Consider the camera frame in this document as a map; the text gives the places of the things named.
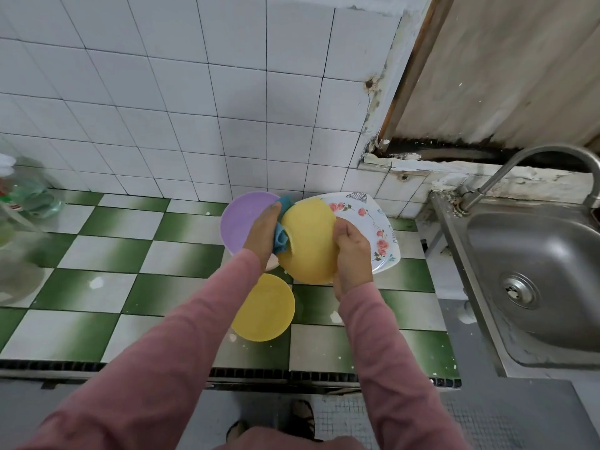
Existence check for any person's right hand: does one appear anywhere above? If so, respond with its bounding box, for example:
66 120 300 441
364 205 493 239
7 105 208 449
330 217 374 298

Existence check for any person's left hand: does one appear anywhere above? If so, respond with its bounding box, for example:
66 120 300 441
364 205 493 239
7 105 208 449
244 201 284 271

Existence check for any blue cleaning cloth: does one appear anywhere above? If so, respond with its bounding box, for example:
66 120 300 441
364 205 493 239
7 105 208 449
272 194 298 255

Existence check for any purple plastic bowl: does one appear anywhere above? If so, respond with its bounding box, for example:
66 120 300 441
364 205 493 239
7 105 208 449
219 191 283 258

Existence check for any stack of floral plates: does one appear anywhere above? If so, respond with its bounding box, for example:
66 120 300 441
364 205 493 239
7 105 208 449
319 192 401 276

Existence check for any yellow plastic bowl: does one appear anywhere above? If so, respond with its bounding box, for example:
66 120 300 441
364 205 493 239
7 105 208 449
231 272 298 343
278 196 341 286

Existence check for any person's right forearm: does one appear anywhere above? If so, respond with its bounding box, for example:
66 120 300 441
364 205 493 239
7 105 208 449
337 281 470 450

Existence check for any person's left forearm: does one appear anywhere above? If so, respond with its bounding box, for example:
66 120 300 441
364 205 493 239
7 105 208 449
19 250 266 450

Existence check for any green checkered tile countertop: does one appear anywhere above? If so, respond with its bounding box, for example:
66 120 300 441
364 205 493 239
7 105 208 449
0 187 463 390

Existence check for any person's right leg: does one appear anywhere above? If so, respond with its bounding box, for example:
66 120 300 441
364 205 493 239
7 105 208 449
286 398 318 439

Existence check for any person's leg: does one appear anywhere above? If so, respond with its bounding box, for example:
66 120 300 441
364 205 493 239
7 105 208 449
225 419 253 445
286 398 318 439

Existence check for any person's left leg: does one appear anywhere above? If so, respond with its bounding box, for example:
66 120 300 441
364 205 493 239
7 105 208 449
225 419 253 445

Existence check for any stainless steel sink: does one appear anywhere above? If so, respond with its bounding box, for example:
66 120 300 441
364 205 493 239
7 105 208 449
431 190 600 373

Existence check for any chrome faucet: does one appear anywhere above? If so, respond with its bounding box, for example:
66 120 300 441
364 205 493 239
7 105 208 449
454 143 600 214

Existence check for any clear bottle with green liquid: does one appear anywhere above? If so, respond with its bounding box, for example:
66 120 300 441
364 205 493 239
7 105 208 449
0 154 65 221

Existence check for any large clear plastic bottle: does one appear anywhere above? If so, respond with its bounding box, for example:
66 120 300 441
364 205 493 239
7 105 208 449
0 206 46 308

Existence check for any weathered wooden board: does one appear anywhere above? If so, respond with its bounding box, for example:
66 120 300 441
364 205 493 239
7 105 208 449
377 0 600 167

